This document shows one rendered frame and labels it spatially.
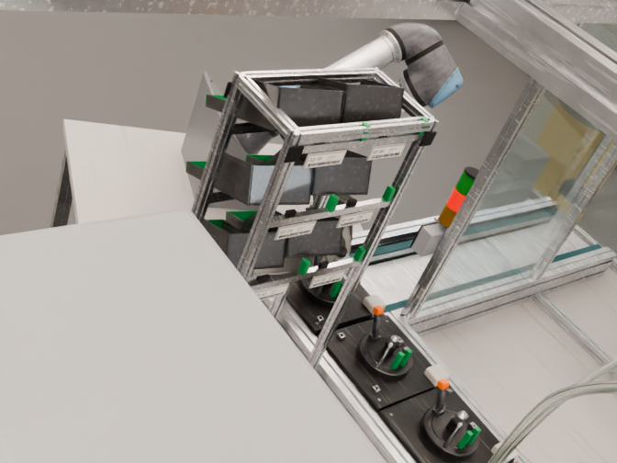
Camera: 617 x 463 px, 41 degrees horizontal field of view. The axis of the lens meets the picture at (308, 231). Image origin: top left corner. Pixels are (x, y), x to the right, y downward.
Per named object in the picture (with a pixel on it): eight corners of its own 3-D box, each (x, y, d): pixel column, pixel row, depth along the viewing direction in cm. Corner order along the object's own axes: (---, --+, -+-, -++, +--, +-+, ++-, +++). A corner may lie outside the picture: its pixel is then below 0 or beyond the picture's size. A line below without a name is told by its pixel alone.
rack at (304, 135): (132, 375, 186) (227, 68, 141) (261, 338, 209) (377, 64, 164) (176, 446, 175) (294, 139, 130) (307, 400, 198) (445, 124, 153)
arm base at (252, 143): (220, 103, 241) (249, 85, 240) (243, 134, 253) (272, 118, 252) (233, 135, 232) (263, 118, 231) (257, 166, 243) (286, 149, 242)
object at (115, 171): (61, 126, 257) (63, 118, 256) (319, 155, 296) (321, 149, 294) (84, 281, 208) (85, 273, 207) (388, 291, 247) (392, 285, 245)
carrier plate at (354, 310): (261, 272, 215) (263, 265, 214) (329, 256, 230) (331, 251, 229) (312, 336, 203) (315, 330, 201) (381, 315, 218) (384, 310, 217)
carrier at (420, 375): (316, 340, 202) (333, 304, 195) (385, 319, 217) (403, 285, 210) (375, 414, 189) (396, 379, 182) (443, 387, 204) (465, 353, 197)
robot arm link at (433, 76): (286, 131, 249) (444, 38, 229) (310, 174, 250) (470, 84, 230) (274, 138, 238) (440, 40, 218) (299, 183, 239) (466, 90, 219)
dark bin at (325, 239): (224, 221, 187) (228, 189, 185) (274, 220, 194) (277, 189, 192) (286, 258, 164) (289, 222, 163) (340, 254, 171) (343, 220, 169)
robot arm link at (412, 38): (429, -1, 220) (275, 85, 209) (448, 35, 221) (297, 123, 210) (413, 11, 231) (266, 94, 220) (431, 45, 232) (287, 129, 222)
